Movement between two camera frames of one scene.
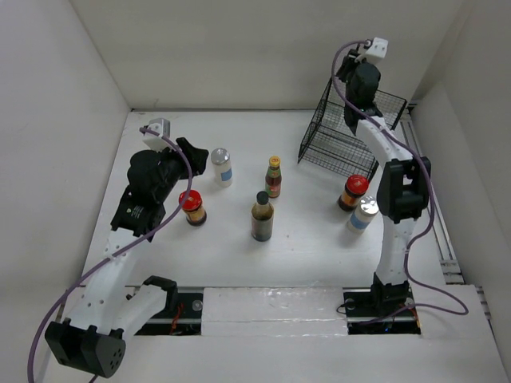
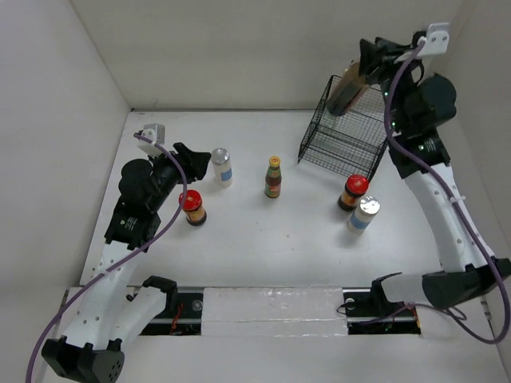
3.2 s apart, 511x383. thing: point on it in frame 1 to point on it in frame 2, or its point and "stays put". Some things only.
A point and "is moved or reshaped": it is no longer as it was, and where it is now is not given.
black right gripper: [349, 62] to [370, 58]
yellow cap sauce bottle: [273, 177] stays put
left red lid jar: [196, 214] stays put
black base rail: [185, 317] stays put
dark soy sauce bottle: [262, 218] is moved or reshaped
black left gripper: [196, 156] stays put
